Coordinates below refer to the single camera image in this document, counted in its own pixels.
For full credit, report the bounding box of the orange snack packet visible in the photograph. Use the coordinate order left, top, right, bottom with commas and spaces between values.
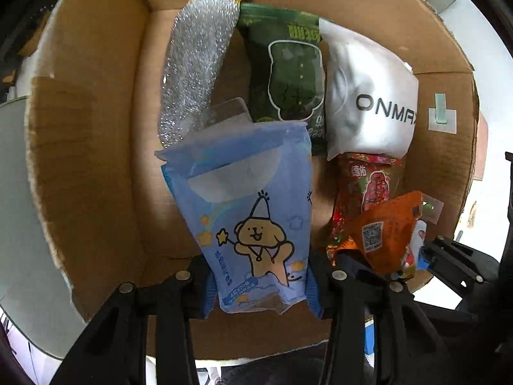
341, 191, 426, 280

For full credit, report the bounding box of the blue cartoon tissue pack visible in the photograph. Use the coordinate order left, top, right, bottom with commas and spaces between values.
157, 98, 313, 314

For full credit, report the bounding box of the red snack packet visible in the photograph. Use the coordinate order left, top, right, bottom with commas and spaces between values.
326, 153, 403, 265

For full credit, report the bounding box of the white ONMAX soft pack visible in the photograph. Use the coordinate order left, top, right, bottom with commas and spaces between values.
319, 18, 419, 160

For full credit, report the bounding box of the green snack packet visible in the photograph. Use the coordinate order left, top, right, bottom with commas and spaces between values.
237, 3, 327, 155

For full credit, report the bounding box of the silver scrubber with yellow trim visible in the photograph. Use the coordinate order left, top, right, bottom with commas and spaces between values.
157, 0, 242, 148

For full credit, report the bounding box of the black fuzzy hat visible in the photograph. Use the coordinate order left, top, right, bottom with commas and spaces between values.
216, 342, 327, 385

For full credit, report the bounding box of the open cardboard box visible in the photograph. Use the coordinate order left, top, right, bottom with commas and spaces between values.
23, 0, 480, 361

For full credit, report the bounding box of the grey chair near table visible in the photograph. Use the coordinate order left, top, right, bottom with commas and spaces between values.
1, 97, 85, 359

